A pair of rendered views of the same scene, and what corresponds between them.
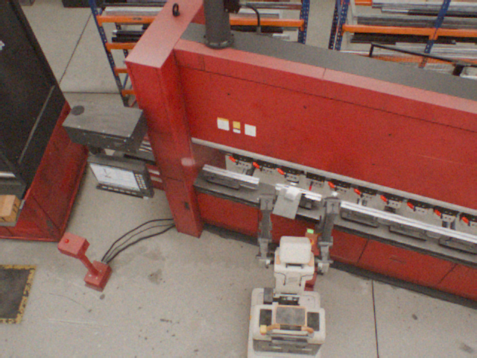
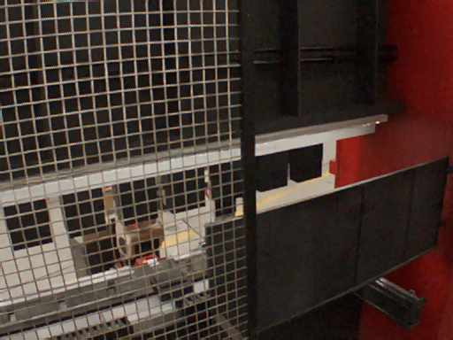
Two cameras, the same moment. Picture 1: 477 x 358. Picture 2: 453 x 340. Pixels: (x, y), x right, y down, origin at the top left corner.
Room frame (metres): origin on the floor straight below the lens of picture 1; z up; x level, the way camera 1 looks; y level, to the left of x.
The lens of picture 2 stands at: (3.05, -1.66, 1.84)
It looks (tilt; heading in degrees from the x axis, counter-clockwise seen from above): 17 degrees down; 127
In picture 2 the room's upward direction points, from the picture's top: 1 degrees counter-clockwise
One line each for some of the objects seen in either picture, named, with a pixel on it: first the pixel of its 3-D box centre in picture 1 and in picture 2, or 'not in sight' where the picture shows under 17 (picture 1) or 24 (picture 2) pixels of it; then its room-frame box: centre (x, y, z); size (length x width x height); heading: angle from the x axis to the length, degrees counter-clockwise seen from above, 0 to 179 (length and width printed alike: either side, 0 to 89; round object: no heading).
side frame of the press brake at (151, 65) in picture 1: (190, 134); (407, 170); (2.49, 0.41, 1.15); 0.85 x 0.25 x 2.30; 159
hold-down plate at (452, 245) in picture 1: (457, 246); not in sight; (1.42, -1.72, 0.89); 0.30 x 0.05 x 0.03; 69
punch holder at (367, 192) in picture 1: (367, 189); (82, 209); (1.77, -0.97, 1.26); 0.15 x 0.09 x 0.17; 69
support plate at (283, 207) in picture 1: (287, 203); (210, 224); (1.84, -0.38, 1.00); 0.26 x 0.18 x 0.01; 159
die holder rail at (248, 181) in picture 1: (230, 177); not in sight; (2.18, 0.08, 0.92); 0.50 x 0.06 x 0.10; 69
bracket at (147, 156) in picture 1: (134, 162); not in sight; (2.19, 0.88, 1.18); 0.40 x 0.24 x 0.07; 69
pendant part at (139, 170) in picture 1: (123, 174); not in sight; (1.91, 0.88, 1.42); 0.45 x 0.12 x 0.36; 74
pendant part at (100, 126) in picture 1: (118, 155); not in sight; (2.01, 0.90, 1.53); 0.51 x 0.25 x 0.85; 74
